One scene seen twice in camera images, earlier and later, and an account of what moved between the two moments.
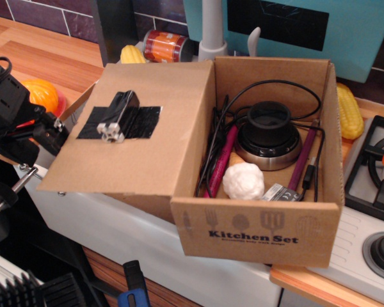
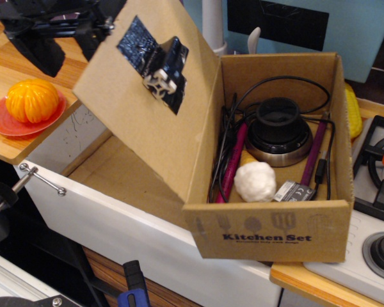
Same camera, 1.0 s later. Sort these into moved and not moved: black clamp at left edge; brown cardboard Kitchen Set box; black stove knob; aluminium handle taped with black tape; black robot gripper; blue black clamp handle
Moved: aluminium handle taped with black tape; black robot gripper; brown cardboard Kitchen Set box
Not moved: black stove knob; black clamp at left edge; blue black clamp handle
